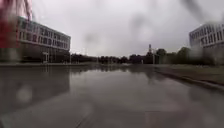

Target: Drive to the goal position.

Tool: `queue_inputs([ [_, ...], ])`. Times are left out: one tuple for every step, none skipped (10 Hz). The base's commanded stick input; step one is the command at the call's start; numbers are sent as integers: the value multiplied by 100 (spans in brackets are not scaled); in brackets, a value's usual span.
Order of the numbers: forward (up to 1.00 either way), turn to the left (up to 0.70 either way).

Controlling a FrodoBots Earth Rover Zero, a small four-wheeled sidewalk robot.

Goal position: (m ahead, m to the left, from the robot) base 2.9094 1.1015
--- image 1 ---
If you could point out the long pale building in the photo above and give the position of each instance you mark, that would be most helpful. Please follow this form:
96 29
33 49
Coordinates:
46 41

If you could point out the row of trees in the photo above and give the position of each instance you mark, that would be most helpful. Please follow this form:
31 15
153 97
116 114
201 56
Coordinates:
113 60

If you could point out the wet grey paved plaza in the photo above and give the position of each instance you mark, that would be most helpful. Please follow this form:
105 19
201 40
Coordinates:
126 96

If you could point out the thin tower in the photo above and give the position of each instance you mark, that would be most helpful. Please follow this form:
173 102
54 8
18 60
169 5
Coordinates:
150 50

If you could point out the dark kerb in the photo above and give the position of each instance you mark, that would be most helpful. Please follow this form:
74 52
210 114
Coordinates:
200 82

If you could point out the white building with grid windows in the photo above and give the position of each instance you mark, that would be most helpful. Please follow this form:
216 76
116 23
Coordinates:
208 35

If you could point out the grass strip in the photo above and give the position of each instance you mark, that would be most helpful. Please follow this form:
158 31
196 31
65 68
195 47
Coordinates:
200 73

